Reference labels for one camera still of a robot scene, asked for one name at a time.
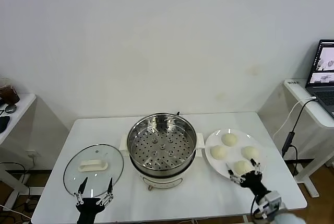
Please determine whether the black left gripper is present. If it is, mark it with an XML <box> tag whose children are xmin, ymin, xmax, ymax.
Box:
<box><xmin>74</xmin><ymin>176</ymin><xmax>115</xmax><ymax>224</ymax></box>

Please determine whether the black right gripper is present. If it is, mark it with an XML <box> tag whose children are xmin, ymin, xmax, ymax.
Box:
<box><xmin>225</xmin><ymin>158</ymin><xmax>272</xmax><ymax>196</ymax></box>

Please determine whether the white steamed baozi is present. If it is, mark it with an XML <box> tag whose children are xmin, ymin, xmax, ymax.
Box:
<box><xmin>233</xmin><ymin>160</ymin><xmax>253</xmax><ymax>175</ymax></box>
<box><xmin>210</xmin><ymin>145</ymin><xmax>228</xmax><ymax>161</ymax></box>
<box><xmin>241</xmin><ymin>146</ymin><xmax>260</xmax><ymax>160</ymax></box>
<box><xmin>221</xmin><ymin>133</ymin><xmax>238</xmax><ymax>147</ymax></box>

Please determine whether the glass pot lid cream handle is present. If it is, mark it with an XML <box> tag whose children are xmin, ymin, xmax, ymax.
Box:
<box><xmin>63</xmin><ymin>144</ymin><xmax>124</xmax><ymax>199</ymax></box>

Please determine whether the stainless steel steamer basket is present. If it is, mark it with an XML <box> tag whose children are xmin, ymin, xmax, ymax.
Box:
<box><xmin>127</xmin><ymin>113</ymin><xmax>197</xmax><ymax>176</ymax></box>

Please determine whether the white round plate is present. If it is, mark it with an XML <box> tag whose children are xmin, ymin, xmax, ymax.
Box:
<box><xmin>205</xmin><ymin>129</ymin><xmax>267</xmax><ymax>182</ymax></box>

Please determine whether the cream electric pot base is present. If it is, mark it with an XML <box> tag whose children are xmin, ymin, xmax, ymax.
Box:
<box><xmin>119</xmin><ymin>133</ymin><xmax>205</xmax><ymax>191</ymax></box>

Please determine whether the white side desk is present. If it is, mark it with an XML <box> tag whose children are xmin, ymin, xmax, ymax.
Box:
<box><xmin>0</xmin><ymin>92</ymin><xmax>37</xmax><ymax>196</ymax></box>
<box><xmin>283</xmin><ymin>79</ymin><xmax>334</xmax><ymax>198</ymax></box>

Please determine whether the grey open laptop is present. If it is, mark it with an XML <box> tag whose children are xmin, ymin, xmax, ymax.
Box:
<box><xmin>305</xmin><ymin>39</ymin><xmax>334</xmax><ymax>119</ymax></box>

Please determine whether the black object on desk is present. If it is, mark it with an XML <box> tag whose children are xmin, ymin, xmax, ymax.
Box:
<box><xmin>0</xmin><ymin>115</ymin><xmax>10</xmax><ymax>134</ymax></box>

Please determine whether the brown glass jar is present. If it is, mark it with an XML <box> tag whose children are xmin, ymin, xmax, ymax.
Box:
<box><xmin>0</xmin><ymin>77</ymin><xmax>20</xmax><ymax>105</ymax></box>

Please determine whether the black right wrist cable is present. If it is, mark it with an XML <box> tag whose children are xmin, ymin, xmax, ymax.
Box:
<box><xmin>250</xmin><ymin>197</ymin><xmax>265</xmax><ymax>220</ymax></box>

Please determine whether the black cable with adapter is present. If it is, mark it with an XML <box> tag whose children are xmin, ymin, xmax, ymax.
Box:
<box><xmin>281</xmin><ymin>98</ymin><xmax>318</xmax><ymax>178</ymax></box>

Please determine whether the white laptop cable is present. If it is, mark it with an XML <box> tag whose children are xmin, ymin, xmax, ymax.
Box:
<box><xmin>272</xmin><ymin>96</ymin><xmax>318</xmax><ymax>139</ymax></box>

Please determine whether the black floor cable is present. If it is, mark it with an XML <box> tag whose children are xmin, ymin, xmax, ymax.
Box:
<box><xmin>0</xmin><ymin>161</ymin><xmax>27</xmax><ymax>183</ymax></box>

